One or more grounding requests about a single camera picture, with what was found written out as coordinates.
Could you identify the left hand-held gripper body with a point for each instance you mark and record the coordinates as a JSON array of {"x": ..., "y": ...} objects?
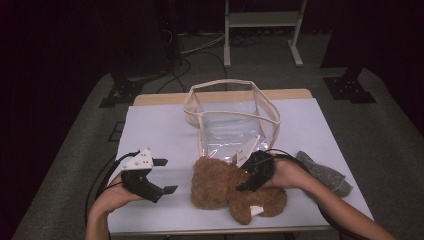
[{"x": 140, "y": 183}]

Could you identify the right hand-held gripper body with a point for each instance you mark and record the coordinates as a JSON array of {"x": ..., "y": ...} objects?
[{"x": 261, "y": 166}]

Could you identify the brown teddy bear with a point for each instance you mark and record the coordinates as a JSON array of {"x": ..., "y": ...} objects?
[{"x": 213, "y": 186}]

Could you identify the clear plastic bag beige trim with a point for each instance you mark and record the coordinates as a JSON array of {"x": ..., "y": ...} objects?
[{"x": 230, "y": 130}]

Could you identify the grey fuzzy doll sweater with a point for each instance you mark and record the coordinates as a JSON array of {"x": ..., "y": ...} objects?
[{"x": 326, "y": 175}]

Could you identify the person's left hand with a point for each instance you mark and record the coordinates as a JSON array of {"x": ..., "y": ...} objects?
[{"x": 115, "y": 198}]

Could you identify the person's right hand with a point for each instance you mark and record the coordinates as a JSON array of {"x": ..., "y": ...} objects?
[{"x": 290, "y": 175}]

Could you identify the white table sheet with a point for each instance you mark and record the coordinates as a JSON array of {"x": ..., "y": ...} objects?
[{"x": 160, "y": 133}]

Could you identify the dark floor hatch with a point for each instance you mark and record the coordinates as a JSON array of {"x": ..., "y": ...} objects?
[{"x": 116, "y": 131}]

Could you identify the wooden table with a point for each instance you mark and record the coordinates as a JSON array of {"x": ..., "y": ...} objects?
[{"x": 156, "y": 99}]

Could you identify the black metal stand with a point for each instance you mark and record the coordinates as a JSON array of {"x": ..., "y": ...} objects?
[
  {"x": 125, "y": 91},
  {"x": 348, "y": 90}
]

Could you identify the white metal stand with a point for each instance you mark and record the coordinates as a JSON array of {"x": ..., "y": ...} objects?
[{"x": 263, "y": 19}]

